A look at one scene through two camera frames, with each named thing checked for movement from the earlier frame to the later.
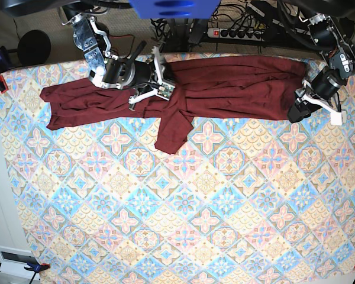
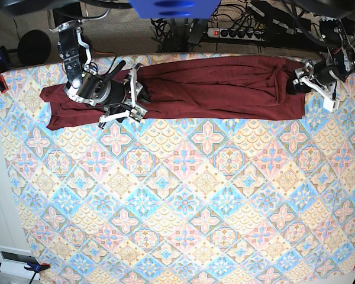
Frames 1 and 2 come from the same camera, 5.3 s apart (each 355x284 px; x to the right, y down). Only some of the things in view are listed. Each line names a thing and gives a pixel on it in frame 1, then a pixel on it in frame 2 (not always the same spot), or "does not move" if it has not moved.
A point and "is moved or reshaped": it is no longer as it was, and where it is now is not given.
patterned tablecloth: [240, 201] does not move
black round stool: [34, 48] does not move
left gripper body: [141, 73] to [90, 87]
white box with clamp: [13, 261] does not move
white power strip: [236, 34] does not move
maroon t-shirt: [218, 88] is moved or reshaped
